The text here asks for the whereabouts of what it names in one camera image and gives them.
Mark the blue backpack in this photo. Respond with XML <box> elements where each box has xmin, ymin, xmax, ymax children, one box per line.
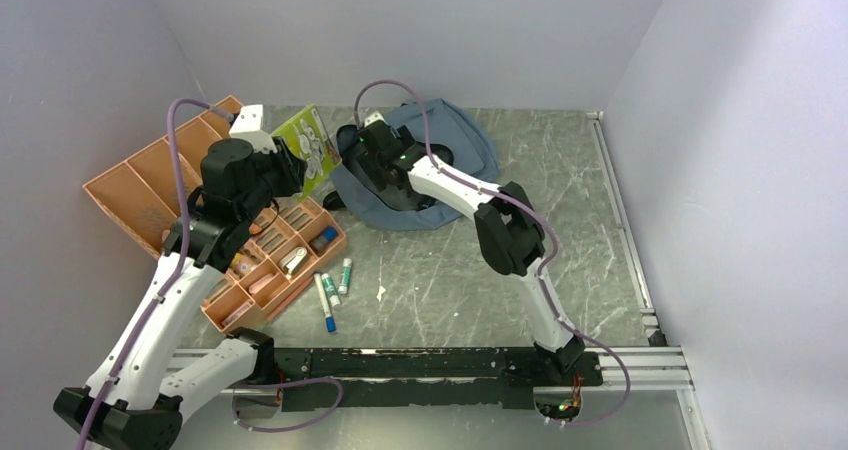
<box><xmin>322</xmin><ymin>99</ymin><xmax>500</xmax><ymax>231</ymax></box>

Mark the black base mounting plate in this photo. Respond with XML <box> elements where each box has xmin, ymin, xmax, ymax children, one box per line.
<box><xmin>234</xmin><ymin>347</ymin><xmax>604</xmax><ymax>412</ymax></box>

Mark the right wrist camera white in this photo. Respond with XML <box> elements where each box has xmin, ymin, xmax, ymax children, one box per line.
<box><xmin>363</xmin><ymin>111</ymin><xmax>386</xmax><ymax>127</ymax></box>

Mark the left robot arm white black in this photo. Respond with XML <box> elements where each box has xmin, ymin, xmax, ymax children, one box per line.
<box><xmin>53</xmin><ymin>137</ymin><xmax>306</xmax><ymax>449</ymax></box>

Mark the white stapler in organizer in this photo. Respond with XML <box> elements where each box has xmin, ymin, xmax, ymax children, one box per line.
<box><xmin>279</xmin><ymin>246</ymin><xmax>309</xmax><ymax>280</ymax></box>

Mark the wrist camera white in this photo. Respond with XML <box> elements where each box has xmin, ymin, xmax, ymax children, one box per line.
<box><xmin>363</xmin><ymin>111</ymin><xmax>386</xmax><ymax>127</ymax></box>
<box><xmin>228</xmin><ymin>104</ymin><xmax>278</xmax><ymax>154</ymax></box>

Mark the lime green paperback book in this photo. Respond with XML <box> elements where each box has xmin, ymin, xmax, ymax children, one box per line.
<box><xmin>271</xmin><ymin>104</ymin><xmax>342</xmax><ymax>201</ymax></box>

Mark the orange plastic desk organizer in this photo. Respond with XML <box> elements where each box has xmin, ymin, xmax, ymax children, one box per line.
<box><xmin>83</xmin><ymin>137</ymin><xmax>347</xmax><ymax>333</ymax></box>

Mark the pink eraser in organizer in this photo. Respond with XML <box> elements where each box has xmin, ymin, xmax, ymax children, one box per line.
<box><xmin>248</xmin><ymin>273</ymin><xmax>281</xmax><ymax>296</ymax></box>

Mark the blue capped whiteboard marker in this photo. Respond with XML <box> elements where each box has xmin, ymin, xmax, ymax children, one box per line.
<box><xmin>313</xmin><ymin>273</ymin><xmax>337</xmax><ymax>334</ymax></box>

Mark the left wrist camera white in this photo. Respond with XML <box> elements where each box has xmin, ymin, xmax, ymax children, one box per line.
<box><xmin>228</xmin><ymin>104</ymin><xmax>278</xmax><ymax>154</ymax></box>

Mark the green white glue stick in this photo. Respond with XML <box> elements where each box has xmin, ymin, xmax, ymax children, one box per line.
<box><xmin>321</xmin><ymin>273</ymin><xmax>342</xmax><ymax>308</ymax></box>

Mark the blue capped bottle in organizer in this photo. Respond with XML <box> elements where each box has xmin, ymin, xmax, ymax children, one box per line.
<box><xmin>309</xmin><ymin>226</ymin><xmax>338</xmax><ymax>254</ymax></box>

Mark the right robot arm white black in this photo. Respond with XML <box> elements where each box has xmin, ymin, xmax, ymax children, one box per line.
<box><xmin>331</xmin><ymin>119</ymin><xmax>585</xmax><ymax>384</ymax></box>

